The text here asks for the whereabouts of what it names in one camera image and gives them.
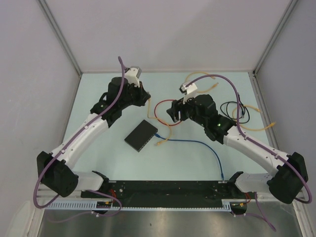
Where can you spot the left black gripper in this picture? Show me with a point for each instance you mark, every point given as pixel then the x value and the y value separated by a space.
pixel 143 96

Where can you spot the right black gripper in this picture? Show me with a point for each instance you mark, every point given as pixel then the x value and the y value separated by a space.
pixel 177 106

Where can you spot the black network switch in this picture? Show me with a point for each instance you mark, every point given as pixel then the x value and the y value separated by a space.
pixel 141 135

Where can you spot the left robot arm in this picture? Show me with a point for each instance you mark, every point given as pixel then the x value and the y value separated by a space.
pixel 55 168

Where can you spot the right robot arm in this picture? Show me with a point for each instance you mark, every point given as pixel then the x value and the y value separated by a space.
pixel 285 174

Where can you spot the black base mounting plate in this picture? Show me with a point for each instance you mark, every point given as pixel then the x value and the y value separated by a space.
pixel 173 193

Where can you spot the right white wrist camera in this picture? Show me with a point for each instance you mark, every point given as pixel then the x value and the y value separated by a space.
pixel 189 91

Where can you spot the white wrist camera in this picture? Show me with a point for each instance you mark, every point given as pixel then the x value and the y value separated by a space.
pixel 133 74
pixel 189 91

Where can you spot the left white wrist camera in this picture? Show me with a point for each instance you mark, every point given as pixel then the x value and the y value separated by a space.
pixel 133 74

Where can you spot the grey slotted cable duct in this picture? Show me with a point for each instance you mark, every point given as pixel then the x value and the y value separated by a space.
pixel 95 205

